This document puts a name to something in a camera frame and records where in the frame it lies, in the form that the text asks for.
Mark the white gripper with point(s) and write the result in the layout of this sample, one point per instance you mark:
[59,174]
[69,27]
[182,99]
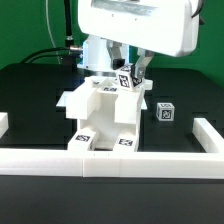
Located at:
[167,27]

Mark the white chair back frame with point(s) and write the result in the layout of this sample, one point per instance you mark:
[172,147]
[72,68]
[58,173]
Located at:
[81,102]

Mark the white chair seat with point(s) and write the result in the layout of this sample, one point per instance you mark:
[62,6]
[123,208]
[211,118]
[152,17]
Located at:
[106,130]

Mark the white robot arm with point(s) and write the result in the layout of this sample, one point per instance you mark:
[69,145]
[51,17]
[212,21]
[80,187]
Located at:
[96,56]

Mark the white marker sheet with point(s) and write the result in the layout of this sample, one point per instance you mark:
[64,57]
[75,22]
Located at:
[65,94]

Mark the white U-shaped fence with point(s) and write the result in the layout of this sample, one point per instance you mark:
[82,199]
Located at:
[206,165]

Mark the white part at left edge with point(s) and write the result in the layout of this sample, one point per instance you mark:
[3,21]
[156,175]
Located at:
[3,123]

